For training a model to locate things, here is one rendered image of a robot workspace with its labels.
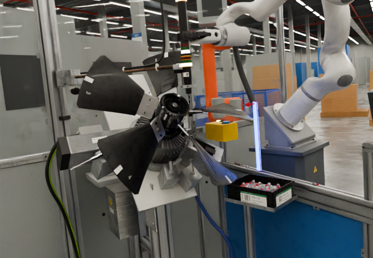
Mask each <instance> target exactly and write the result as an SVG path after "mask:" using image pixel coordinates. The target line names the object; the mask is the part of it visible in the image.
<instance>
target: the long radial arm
mask: <svg viewBox="0 0 373 258"><path fill-rule="evenodd" d="M131 128H134V127H131ZM131 128H124V129H116V130H109V131H101V132H97V133H89V134H82V135H74V136H68V137H67V141H68V145H69V149H70V160H69V167H68V169H71V168H73V167H75V166H77V165H79V164H82V163H83V162H85V161H87V160H89V159H90V158H91V157H93V156H95V153H96V152H98V151H100V150H99V148H98V145H97V142H98V139H101V138H105V137H107V136H110V135H113V134H116V133H120V132H122V131H125V130H128V129H131ZM92 164H93V162H91V161H90V162H88V163H86V164H83V165H81V166H86V165H92ZM81 166H78V167H81Z"/></svg>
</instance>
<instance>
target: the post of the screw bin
mask: <svg viewBox="0 0 373 258"><path fill-rule="evenodd" d="M244 221H245V237H246V254H247V258H256V243H255V226H254V209H253V208H252V207H249V206H245V205H244Z"/></svg>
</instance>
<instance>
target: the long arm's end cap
mask: <svg viewBox="0 0 373 258"><path fill-rule="evenodd" d="M56 156H57V160H58V165H59V169H60V171H61V170H66V169H68V167H69V160H70V149H69V145H68V141H67V137H66V136H64V137H59V138H58V140H57V151H56Z"/></svg>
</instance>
